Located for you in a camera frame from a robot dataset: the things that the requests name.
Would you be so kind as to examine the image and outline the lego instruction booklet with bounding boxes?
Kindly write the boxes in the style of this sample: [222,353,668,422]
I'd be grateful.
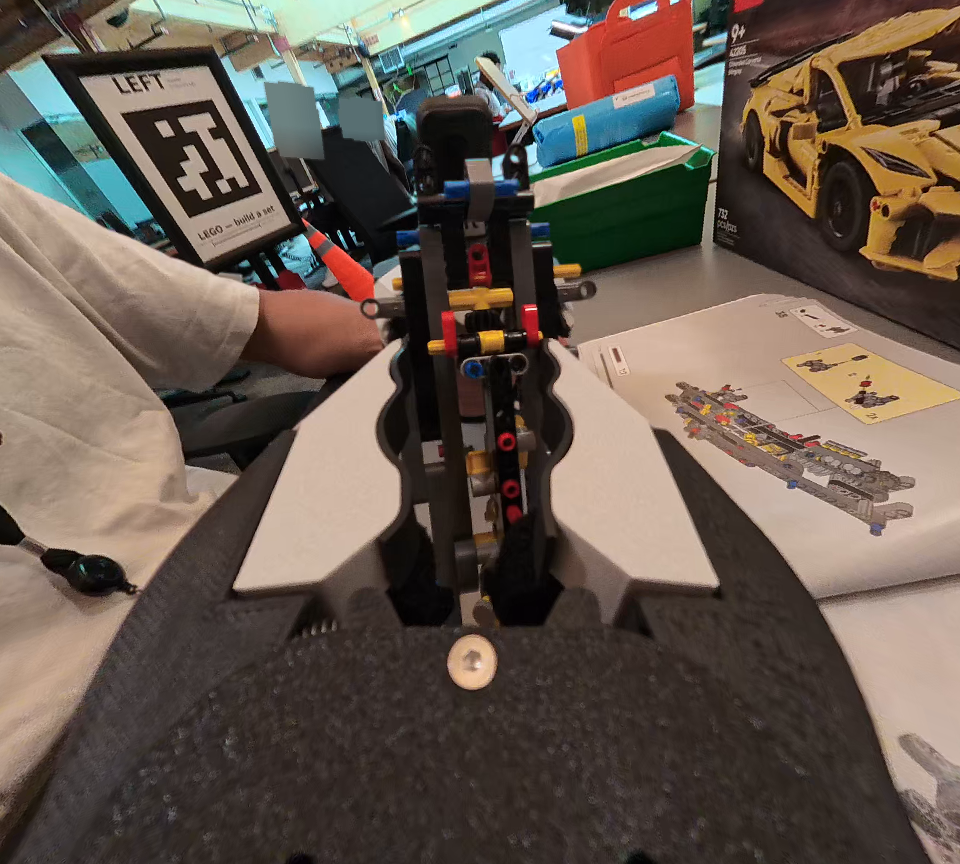
[577,293,960,864]

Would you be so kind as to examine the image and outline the white paper bag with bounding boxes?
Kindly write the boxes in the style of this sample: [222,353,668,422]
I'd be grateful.
[531,144,702,205]

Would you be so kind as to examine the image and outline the lego car chassis model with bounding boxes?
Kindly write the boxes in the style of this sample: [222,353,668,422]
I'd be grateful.
[360,148,600,629]

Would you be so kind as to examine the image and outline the framed marker sign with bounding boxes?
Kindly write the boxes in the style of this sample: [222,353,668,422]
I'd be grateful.
[42,45,303,273]

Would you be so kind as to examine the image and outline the black badge reel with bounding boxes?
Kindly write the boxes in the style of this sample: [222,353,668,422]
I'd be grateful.
[41,551,140,597]

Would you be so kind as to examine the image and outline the lego set box yellow car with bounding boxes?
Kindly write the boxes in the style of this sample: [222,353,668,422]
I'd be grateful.
[712,0,960,351]

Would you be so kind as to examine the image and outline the green plastic bin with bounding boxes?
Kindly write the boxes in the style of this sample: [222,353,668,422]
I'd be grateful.
[528,131,715,273]

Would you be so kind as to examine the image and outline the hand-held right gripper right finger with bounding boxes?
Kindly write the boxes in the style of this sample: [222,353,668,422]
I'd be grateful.
[483,339,721,627]

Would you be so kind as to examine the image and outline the black office chair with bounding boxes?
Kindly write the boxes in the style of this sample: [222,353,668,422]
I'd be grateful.
[307,129,421,265]

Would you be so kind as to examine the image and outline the orange bag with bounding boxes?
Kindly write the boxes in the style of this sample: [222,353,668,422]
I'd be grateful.
[556,0,695,109]

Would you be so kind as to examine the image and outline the person's left forearm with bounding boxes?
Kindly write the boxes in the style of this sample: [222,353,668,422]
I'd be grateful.
[240,287,387,379]

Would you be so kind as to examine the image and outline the orange traffic cone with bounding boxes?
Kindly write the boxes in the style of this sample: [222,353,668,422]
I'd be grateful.
[302,219,376,303]

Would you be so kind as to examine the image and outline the blue wrapped package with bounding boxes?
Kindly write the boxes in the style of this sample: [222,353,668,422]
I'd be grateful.
[532,75,680,168]

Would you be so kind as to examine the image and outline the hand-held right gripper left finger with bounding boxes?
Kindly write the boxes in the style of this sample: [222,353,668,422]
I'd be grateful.
[232,339,455,627]

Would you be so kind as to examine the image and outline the white folding stand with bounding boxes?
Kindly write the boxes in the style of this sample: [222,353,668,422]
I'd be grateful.
[474,54,541,128]

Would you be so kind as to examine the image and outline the black lanyard strap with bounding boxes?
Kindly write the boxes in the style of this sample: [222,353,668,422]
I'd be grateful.
[0,503,54,558]

